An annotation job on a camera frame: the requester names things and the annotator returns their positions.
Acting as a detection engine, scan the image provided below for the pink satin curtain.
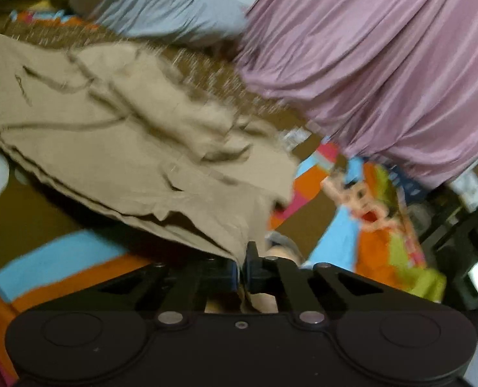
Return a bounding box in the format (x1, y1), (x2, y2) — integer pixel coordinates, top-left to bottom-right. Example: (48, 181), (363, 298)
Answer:
(236, 0), (478, 188)

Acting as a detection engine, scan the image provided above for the beige large garment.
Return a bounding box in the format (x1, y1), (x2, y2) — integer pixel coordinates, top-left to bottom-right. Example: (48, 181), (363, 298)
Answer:
(0, 24), (300, 267)

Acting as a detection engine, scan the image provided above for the white desk with items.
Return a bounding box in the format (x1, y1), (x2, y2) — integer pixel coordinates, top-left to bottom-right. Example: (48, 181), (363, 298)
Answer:
(448, 159), (478, 212)

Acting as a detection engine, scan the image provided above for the brown patterned colourful bedspread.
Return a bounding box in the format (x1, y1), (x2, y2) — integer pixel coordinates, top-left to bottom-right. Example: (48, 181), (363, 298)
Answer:
(0, 0), (448, 387)

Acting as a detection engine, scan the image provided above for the dark blue cloth under curtain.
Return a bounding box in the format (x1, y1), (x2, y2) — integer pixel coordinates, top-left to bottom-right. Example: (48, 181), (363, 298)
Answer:
(388, 165), (428, 204)

